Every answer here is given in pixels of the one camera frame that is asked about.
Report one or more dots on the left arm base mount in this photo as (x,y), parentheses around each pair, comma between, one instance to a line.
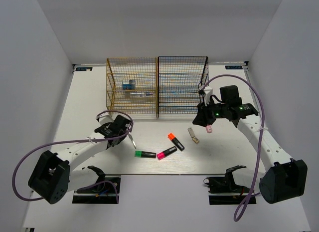
(102,194)

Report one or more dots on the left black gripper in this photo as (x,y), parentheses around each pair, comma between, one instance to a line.
(107,125)

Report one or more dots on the pink eraser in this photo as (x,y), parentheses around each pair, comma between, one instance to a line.
(208,129)

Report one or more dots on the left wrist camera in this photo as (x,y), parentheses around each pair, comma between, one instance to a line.
(104,118)

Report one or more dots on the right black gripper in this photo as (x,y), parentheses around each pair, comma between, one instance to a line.
(203,117)

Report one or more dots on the blue tape dispenser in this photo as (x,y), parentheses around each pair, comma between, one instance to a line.
(129,85)

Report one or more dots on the beige eraser block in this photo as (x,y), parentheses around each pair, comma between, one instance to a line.
(195,140)

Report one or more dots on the gold wire shelf rack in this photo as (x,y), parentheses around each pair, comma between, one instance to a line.
(144,71)

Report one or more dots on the black handled scissors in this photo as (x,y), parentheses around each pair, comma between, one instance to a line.
(132,139)

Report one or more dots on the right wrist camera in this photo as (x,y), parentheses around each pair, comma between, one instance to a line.
(206,93)

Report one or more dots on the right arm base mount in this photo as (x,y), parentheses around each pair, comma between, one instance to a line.
(222,193)

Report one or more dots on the left table label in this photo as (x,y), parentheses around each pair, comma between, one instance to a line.
(83,68)

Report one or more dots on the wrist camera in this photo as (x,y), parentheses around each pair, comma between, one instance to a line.
(206,93)
(104,118)

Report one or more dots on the pink highlighter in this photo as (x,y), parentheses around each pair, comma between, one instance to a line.
(166,152)

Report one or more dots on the green highlighter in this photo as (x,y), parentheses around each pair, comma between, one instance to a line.
(143,154)

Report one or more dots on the right table label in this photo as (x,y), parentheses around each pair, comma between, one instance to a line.
(233,67)

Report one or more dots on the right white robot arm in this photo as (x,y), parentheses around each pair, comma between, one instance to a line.
(284,177)

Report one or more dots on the black wire shelf rack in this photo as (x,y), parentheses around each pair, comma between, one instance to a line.
(179,79)

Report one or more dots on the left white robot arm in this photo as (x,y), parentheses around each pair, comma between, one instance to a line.
(55,174)

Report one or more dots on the white correction tape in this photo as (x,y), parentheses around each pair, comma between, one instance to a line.
(191,132)

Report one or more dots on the table label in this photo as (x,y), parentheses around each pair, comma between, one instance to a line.
(83,68)
(233,67)

